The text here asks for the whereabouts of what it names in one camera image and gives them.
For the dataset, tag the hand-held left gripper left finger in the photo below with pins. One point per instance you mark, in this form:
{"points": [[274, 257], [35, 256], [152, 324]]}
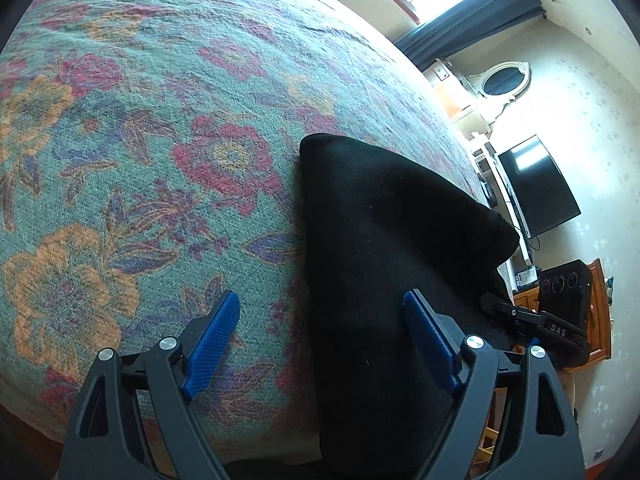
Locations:
{"points": [[212, 340]]}

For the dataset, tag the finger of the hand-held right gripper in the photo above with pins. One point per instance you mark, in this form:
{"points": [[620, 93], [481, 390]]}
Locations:
{"points": [[515, 316]]}

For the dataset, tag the floral blanket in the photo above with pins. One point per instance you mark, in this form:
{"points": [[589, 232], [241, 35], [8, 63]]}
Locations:
{"points": [[150, 135]]}

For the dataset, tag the oval white vanity mirror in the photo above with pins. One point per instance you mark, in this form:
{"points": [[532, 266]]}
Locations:
{"points": [[505, 81]]}

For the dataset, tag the cream vanity dresser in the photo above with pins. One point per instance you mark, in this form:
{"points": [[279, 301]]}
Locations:
{"points": [[460, 105]]}

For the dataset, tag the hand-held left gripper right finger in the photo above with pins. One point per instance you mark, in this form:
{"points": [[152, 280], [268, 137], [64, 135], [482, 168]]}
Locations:
{"points": [[430, 335]]}

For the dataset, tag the black flat television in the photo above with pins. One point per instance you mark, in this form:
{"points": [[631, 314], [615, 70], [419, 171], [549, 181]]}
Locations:
{"points": [[537, 185]]}

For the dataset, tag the white television stand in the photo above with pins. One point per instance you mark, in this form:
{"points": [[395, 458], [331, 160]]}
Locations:
{"points": [[505, 210]]}

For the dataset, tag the dark blue curtain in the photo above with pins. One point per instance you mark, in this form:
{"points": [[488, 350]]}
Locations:
{"points": [[465, 15]]}

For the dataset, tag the orange wooden cabinet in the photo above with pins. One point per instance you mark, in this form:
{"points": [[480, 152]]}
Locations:
{"points": [[600, 310]]}

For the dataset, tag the black pants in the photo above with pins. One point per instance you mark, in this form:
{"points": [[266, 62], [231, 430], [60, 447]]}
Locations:
{"points": [[380, 240]]}

